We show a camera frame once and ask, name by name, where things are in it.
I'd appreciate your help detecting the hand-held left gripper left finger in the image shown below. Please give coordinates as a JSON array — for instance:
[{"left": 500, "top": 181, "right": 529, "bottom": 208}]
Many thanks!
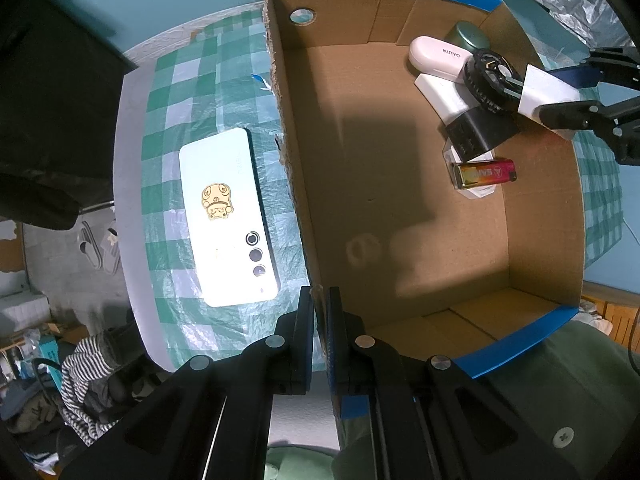
[{"left": 60, "top": 285, "right": 316, "bottom": 480}]

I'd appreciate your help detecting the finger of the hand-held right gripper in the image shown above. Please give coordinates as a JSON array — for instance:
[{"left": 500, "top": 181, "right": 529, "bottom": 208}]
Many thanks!
[
  {"left": 552, "top": 45, "right": 640, "bottom": 93},
  {"left": 536, "top": 100, "right": 640, "bottom": 167}
]

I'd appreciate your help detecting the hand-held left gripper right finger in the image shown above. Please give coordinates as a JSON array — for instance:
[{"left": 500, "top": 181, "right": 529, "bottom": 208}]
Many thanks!
[{"left": 325, "top": 286, "right": 581, "bottom": 480}]

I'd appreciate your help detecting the white power adapter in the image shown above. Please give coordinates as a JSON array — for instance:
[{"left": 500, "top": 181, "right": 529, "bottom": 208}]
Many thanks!
[
  {"left": 414, "top": 72, "right": 481, "bottom": 123},
  {"left": 517, "top": 64, "right": 581, "bottom": 141}
]

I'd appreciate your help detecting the black round spinner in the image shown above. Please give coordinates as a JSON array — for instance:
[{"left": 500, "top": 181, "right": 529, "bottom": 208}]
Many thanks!
[{"left": 462, "top": 49, "right": 526, "bottom": 113}]

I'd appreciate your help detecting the pink yellow lighter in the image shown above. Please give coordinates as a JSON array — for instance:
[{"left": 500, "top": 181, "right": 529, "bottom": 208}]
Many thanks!
[{"left": 452, "top": 157, "right": 517, "bottom": 190}]

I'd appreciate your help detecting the white octagonal case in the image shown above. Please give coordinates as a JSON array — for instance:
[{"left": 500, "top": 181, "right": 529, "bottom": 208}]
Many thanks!
[{"left": 442, "top": 145, "right": 498, "bottom": 200}]

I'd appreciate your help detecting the teal round tin can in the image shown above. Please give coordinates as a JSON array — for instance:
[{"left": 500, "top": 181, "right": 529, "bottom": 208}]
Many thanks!
[{"left": 444, "top": 21, "right": 488, "bottom": 56}]

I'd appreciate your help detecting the white earbuds case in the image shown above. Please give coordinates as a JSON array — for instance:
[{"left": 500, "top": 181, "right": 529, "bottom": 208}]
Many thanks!
[{"left": 407, "top": 35, "right": 476, "bottom": 82}]

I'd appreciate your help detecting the blue cardboard box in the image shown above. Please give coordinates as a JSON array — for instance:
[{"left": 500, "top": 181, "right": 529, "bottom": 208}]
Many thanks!
[{"left": 262, "top": 0, "right": 586, "bottom": 418}]

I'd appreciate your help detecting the white smartphone with sticker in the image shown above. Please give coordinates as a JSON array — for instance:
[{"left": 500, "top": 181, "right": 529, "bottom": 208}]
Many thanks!
[{"left": 178, "top": 127, "right": 281, "bottom": 308}]

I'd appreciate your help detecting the wooden furniture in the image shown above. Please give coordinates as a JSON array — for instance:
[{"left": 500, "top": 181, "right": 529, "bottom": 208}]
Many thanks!
[{"left": 582, "top": 282, "right": 640, "bottom": 356}]

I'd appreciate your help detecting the grey striped cloth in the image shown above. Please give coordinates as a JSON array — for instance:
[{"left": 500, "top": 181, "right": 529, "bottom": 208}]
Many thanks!
[{"left": 60, "top": 332, "right": 136, "bottom": 446}]

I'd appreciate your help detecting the teal carton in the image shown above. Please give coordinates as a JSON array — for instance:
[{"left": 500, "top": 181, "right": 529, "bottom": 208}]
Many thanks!
[{"left": 20, "top": 337, "right": 63, "bottom": 381}]

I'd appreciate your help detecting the green checkered tablecloth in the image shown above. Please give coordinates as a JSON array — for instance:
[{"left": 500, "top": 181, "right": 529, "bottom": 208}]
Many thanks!
[{"left": 140, "top": 10, "right": 626, "bottom": 371}]

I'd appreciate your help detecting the white foam box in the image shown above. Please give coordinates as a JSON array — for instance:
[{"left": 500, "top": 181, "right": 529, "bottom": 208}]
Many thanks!
[{"left": 0, "top": 292, "right": 51, "bottom": 331}]

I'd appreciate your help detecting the black hanging jacket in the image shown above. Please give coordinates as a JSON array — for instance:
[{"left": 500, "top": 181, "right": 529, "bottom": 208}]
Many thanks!
[{"left": 0, "top": 0, "right": 140, "bottom": 231}]

